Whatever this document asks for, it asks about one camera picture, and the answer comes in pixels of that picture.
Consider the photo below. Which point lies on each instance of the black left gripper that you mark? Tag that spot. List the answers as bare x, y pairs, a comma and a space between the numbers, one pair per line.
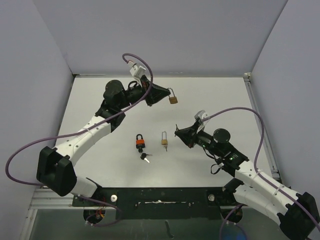
155, 94

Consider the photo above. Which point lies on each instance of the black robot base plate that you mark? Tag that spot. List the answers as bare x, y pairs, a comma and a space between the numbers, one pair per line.
167, 203

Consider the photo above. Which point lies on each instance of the small brass padlock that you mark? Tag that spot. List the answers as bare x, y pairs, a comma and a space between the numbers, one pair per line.
172, 97

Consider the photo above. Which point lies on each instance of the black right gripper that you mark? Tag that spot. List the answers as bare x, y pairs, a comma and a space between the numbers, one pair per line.
187, 134

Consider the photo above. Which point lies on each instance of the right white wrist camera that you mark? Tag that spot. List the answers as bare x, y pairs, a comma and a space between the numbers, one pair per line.
200, 119

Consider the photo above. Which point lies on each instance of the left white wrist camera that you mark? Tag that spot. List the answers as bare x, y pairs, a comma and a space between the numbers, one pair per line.
136, 70

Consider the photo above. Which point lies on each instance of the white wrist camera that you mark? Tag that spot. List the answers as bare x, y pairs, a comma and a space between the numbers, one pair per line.
136, 70
200, 119

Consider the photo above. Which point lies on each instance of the long shackle brass padlock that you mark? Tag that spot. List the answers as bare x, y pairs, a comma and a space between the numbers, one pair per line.
164, 140

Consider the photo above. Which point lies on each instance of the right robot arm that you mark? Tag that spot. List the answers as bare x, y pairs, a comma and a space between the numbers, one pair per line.
233, 162

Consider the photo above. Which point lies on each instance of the orange black padlock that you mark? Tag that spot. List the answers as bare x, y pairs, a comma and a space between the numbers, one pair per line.
140, 142

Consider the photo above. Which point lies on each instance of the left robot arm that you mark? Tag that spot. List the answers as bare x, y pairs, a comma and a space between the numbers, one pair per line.
55, 167

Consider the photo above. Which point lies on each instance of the black headed key bunch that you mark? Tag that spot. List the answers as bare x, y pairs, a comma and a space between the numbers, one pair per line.
144, 156

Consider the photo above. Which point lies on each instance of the aluminium table frame rail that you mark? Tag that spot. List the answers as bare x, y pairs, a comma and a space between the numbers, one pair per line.
262, 140

